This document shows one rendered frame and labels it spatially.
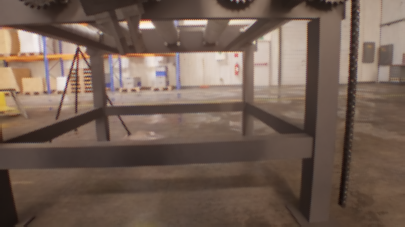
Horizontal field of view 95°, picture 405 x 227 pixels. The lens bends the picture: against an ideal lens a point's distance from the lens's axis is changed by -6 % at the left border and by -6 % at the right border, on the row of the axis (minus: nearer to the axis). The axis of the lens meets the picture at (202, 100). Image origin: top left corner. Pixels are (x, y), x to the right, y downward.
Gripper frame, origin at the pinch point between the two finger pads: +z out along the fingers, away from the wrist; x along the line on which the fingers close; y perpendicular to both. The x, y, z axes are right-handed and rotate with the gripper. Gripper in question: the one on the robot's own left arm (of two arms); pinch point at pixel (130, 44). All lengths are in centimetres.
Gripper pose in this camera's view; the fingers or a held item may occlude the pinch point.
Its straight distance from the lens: 51.5
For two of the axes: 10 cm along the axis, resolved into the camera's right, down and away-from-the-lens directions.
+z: 2.0, 8.5, 4.9
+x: -9.8, 1.2, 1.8
